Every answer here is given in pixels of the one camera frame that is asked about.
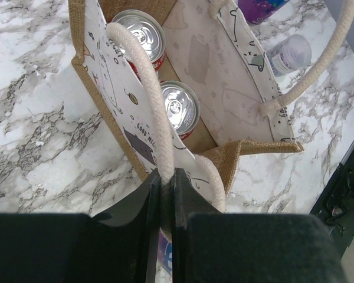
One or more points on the purple Fanta can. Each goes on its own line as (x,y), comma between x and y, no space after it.
(257,11)

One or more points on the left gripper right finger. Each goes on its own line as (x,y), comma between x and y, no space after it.
(209,246)

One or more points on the purple can near front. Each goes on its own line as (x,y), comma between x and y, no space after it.
(165,253)

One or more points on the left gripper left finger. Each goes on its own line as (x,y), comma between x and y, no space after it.
(118,244)

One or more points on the jute canvas tote bag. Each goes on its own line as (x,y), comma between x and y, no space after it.
(211,49)

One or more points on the red cola can front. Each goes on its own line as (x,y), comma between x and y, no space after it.
(182,107)

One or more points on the red cola can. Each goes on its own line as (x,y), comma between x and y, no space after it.
(148,32)
(182,107)

